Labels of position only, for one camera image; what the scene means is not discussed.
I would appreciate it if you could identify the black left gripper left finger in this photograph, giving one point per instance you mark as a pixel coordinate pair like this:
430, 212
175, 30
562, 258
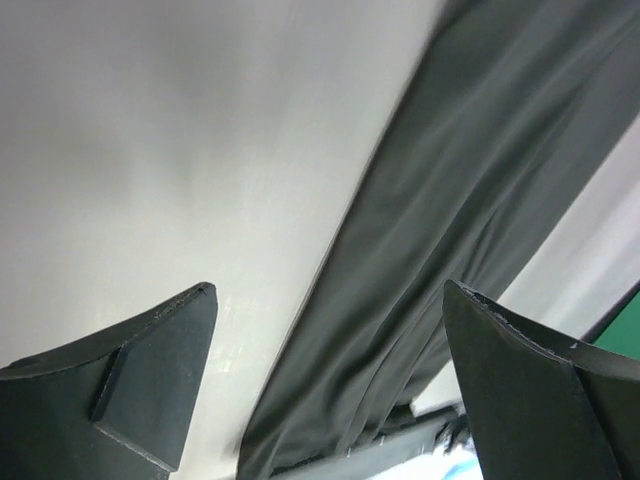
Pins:
116, 404

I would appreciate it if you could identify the black printed t-shirt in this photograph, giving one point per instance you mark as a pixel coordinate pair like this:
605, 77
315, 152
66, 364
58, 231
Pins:
512, 109

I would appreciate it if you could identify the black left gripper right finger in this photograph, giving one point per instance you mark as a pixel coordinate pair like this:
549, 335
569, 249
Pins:
540, 404

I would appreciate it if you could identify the green ring binder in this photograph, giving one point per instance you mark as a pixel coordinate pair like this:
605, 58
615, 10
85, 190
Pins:
621, 336

